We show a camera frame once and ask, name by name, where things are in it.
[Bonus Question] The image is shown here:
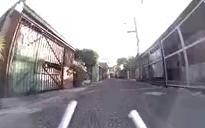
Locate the round green tree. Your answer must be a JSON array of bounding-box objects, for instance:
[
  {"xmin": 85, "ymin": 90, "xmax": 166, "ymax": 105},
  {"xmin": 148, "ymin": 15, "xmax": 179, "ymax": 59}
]
[{"xmin": 74, "ymin": 48, "xmax": 100, "ymax": 83}]

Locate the group of trees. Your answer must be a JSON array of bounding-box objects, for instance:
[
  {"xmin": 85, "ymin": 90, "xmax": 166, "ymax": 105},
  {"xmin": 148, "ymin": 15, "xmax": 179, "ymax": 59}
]
[{"xmin": 115, "ymin": 55, "xmax": 137, "ymax": 80}]

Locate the grey asphalt road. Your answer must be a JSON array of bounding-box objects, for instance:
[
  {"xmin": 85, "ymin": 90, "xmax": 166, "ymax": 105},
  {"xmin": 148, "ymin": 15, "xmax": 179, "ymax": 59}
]
[{"xmin": 0, "ymin": 78, "xmax": 205, "ymax": 128}]

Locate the utility pole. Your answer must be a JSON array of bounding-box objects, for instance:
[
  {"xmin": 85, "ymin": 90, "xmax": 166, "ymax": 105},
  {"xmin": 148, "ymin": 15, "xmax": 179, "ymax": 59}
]
[{"xmin": 126, "ymin": 16, "xmax": 141, "ymax": 57}]

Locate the robot's own part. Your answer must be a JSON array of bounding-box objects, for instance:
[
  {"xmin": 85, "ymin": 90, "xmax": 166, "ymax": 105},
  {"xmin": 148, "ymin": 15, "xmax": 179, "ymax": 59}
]
[
  {"xmin": 127, "ymin": 109, "xmax": 148, "ymax": 128},
  {"xmin": 57, "ymin": 99, "xmax": 78, "ymax": 128}
]

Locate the green metal gate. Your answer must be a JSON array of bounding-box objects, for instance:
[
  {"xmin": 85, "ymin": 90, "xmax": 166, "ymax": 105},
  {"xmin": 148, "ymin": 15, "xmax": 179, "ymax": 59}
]
[{"xmin": 2, "ymin": 5, "xmax": 76, "ymax": 98}]

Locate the long framed panel fence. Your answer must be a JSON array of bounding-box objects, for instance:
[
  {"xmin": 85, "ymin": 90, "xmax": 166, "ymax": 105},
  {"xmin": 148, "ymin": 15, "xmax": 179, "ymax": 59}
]
[{"xmin": 135, "ymin": 0, "xmax": 205, "ymax": 92}]

